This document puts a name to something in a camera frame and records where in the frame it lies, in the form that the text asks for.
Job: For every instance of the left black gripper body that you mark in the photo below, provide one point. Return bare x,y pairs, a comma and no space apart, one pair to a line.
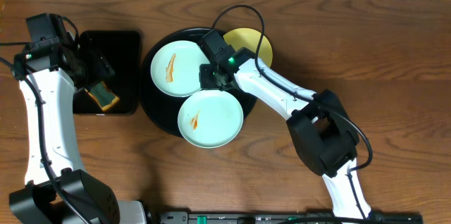
97,72

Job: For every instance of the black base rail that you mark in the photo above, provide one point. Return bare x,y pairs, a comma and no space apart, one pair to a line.
182,217

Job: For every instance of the black rectangular tray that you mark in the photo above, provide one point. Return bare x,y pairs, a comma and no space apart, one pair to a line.
122,49

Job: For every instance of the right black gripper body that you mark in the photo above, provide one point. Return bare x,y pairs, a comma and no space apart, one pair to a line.
210,79

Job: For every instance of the yellow plate with stain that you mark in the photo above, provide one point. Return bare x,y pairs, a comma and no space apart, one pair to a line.
247,37

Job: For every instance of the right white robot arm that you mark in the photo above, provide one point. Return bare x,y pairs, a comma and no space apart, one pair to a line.
322,133

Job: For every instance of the yellow green scrub sponge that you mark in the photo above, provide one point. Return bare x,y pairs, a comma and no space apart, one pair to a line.
102,96

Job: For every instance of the mint green plate with stain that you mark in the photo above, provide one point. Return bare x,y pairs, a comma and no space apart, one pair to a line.
175,68

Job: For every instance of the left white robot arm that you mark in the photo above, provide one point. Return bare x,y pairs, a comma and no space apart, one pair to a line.
57,188

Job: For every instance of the black round tray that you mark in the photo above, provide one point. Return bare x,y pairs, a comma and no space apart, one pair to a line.
161,108

